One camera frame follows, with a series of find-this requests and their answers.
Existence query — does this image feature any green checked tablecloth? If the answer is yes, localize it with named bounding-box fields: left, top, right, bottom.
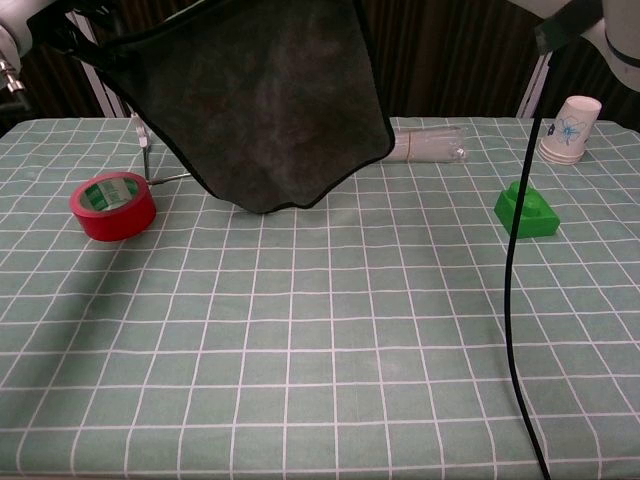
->
left=0, top=115, right=640, bottom=480

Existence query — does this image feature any left arm connector cable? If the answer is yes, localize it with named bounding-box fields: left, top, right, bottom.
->
left=0, top=59, right=27, bottom=95

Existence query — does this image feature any bent metal wire frame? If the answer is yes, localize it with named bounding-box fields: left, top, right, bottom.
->
left=132, top=112, right=194, bottom=186

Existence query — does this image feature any clear plastic bag bundle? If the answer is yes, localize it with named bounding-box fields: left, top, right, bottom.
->
left=389, top=126, right=470, bottom=164

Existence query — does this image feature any red tape roll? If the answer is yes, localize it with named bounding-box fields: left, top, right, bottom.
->
left=68, top=171, right=158, bottom=242

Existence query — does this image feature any green toy brick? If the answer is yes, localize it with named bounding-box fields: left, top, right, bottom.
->
left=493, top=180, right=560, bottom=239

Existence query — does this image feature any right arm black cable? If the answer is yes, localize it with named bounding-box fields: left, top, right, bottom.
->
left=503, top=44, right=554, bottom=480

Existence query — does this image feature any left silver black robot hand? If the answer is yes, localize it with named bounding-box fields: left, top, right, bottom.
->
left=25, top=3, right=104, bottom=66

